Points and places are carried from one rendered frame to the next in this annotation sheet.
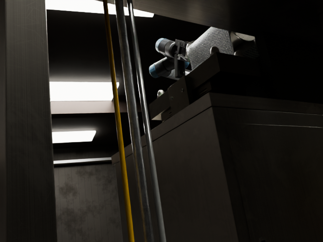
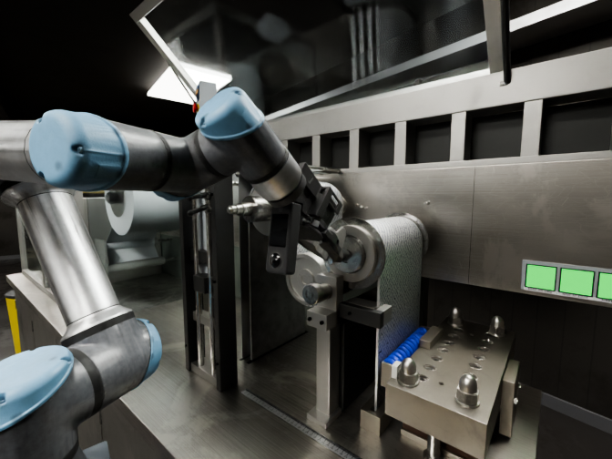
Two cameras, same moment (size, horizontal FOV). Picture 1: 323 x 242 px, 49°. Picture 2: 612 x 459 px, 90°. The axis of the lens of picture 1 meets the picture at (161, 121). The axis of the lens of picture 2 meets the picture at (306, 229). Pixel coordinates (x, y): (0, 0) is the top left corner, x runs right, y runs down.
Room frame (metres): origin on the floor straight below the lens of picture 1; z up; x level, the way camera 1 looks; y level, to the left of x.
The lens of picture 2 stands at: (1.60, 0.35, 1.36)
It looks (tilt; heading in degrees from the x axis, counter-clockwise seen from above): 6 degrees down; 252
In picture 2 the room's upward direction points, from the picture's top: straight up
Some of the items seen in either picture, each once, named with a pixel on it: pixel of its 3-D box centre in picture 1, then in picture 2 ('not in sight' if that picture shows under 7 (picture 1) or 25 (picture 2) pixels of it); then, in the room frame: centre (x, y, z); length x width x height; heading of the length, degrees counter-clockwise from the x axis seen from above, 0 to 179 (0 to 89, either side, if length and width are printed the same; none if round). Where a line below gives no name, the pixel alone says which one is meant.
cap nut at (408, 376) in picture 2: not in sight; (408, 370); (1.26, -0.09, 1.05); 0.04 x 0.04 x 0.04
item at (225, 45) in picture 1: (213, 71); (401, 308); (1.19, -0.22, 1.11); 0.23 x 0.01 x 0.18; 33
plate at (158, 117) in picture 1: (198, 92); (460, 366); (1.09, -0.14, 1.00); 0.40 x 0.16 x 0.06; 33
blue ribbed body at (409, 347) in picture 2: not in sight; (409, 348); (1.18, -0.20, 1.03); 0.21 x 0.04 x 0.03; 33
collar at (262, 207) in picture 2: not in sight; (258, 209); (1.48, -0.40, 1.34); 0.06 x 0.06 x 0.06; 33
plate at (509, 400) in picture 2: (180, 98); (511, 396); (1.03, -0.07, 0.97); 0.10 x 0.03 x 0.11; 33
